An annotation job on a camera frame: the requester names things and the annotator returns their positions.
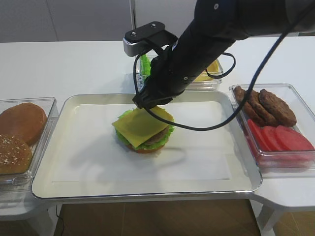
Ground clear bun container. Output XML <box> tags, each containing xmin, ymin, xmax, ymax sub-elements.
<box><xmin>0</xmin><ymin>96</ymin><xmax>59</xmax><ymax>179</ymax></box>

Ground middle red tomato slice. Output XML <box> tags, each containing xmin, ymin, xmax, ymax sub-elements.
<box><xmin>262</xmin><ymin>126</ymin><xmax>284</xmax><ymax>151</ymax></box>

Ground left brown patty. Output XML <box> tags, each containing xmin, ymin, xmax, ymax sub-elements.
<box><xmin>233</xmin><ymin>86</ymin><xmax>265</xmax><ymax>127</ymax></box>

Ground plain orange bun half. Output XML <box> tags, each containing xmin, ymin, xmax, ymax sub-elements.
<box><xmin>0</xmin><ymin>102</ymin><xmax>47</xmax><ymax>146</ymax></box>

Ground silver metal tray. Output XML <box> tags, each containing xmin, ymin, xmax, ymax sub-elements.
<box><xmin>31</xmin><ymin>93</ymin><xmax>262</xmax><ymax>200</ymax></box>

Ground white paper liner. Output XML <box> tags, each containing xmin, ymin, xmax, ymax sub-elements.
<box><xmin>54</xmin><ymin>104</ymin><xmax>233</xmax><ymax>181</ymax></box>

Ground right brown patty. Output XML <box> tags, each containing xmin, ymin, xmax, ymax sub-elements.
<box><xmin>259</xmin><ymin>89</ymin><xmax>297</xmax><ymax>127</ymax></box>

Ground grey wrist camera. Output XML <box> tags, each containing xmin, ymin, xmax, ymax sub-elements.
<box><xmin>123</xmin><ymin>21</ymin><xmax>178</xmax><ymax>57</ymax></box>

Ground red tomato slice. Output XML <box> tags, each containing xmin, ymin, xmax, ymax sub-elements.
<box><xmin>247</xmin><ymin>119</ymin><xmax>271</xmax><ymax>151</ymax></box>
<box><xmin>275</xmin><ymin>125</ymin><xmax>315</xmax><ymax>151</ymax></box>
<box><xmin>262</xmin><ymin>126</ymin><xmax>284</xmax><ymax>151</ymax></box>

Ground green lettuce in container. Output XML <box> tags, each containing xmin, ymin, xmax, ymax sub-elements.
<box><xmin>140</xmin><ymin>54</ymin><xmax>151</xmax><ymax>76</ymax></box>

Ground yellow cheese slice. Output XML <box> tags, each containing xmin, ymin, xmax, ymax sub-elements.
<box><xmin>112</xmin><ymin>105</ymin><xmax>174</xmax><ymax>149</ymax></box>

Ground clear patty tomato container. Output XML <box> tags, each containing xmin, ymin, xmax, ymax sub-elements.
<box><xmin>237</xmin><ymin>84</ymin><xmax>315</xmax><ymax>168</ymax></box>

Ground right sesame bun top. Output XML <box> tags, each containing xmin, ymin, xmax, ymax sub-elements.
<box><xmin>0</xmin><ymin>134</ymin><xmax>32</xmax><ymax>175</ymax></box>

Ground left red tomato slice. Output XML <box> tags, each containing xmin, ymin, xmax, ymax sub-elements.
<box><xmin>247</xmin><ymin>119</ymin><xmax>271</xmax><ymax>151</ymax></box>

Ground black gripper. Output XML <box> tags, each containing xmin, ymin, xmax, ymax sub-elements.
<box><xmin>132</xmin><ymin>46</ymin><xmax>197</xmax><ymax>109</ymax></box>

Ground bottom bun on tray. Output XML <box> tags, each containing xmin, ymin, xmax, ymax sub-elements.
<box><xmin>126</xmin><ymin>145</ymin><xmax>164</xmax><ymax>154</ymax></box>

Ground middle brown patty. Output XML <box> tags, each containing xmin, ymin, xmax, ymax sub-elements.
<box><xmin>244</xmin><ymin>90</ymin><xmax>279</xmax><ymax>127</ymax></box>

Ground yellow cheese stack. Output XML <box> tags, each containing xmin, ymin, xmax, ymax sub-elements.
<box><xmin>194</xmin><ymin>59</ymin><xmax>222</xmax><ymax>82</ymax></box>

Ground brown patty on burger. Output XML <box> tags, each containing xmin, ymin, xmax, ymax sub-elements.
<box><xmin>144</xmin><ymin>125</ymin><xmax>170</xmax><ymax>145</ymax></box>

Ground green lettuce on burger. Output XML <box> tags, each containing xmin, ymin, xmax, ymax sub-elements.
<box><xmin>115</xmin><ymin>109</ymin><xmax>176</xmax><ymax>151</ymax></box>

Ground right red tomato slice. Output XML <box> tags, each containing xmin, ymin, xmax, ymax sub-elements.
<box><xmin>275</xmin><ymin>125</ymin><xmax>315</xmax><ymax>151</ymax></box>

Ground black cable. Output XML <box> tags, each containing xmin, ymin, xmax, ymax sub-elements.
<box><xmin>132</xmin><ymin>0</ymin><xmax>315</xmax><ymax>130</ymax></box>

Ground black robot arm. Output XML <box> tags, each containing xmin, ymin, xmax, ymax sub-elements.
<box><xmin>126</xmin><ymin>0</ymin><xmax>315</xmax><ymax>108</ymax></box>

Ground clear lettuce cheese container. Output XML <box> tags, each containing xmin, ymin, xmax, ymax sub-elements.
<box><xmin>136</xmin><ymin>51</ymin><xmax>223</xmax><ymax>90</ymax></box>

